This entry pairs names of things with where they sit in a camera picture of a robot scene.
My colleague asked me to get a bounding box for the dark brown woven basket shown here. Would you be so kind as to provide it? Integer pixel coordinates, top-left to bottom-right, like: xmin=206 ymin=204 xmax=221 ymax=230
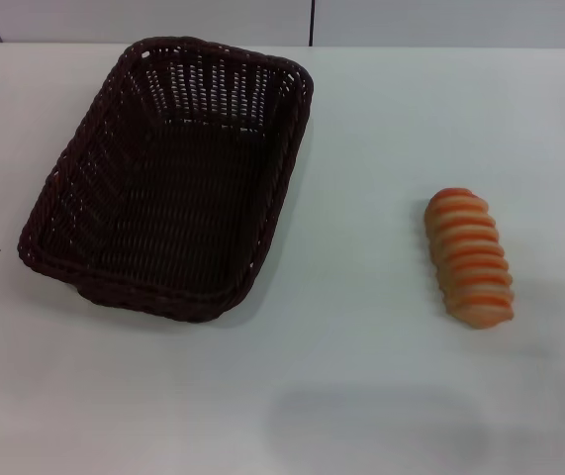
xmin=17 ymin=35 xmax=316 ymax=324

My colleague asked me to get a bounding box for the orange striped bread loaf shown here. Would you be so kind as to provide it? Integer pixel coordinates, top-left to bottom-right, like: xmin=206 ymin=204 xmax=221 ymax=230
xmin=424 ymin=186 xmax=516 ymax=331

